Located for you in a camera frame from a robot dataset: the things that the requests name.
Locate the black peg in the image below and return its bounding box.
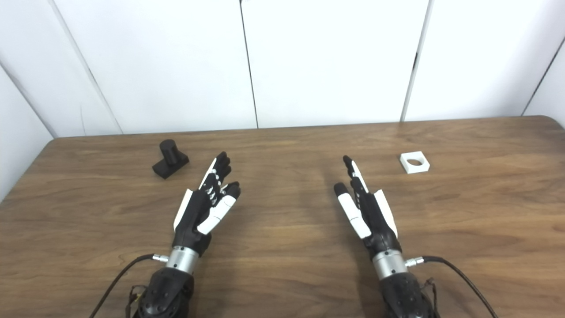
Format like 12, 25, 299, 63
152, 139, 190, 179

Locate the thin right arm wire bundle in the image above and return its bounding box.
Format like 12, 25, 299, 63
422, 277, 441, 318

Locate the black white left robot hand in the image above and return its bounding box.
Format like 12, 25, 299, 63
172, 151, 241, 257

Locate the thin arm wire bundle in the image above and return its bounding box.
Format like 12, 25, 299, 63
127, 285, 147, 318
422, 277, 441, 318

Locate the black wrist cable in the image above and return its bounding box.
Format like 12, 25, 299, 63
405, 255, 499, 318
90, 253, 170, 318

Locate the thin left arm wire bundle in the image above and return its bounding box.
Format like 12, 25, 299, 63
127, 285, 147, 318

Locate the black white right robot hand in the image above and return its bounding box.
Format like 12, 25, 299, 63
333, 155, 402, 259

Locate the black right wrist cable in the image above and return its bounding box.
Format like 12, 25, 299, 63
405, 255, 499, 318

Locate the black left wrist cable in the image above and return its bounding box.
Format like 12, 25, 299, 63
90, 253, 170, 318

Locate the white square piece with hole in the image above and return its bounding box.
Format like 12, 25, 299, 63
400, 151, 430, 174

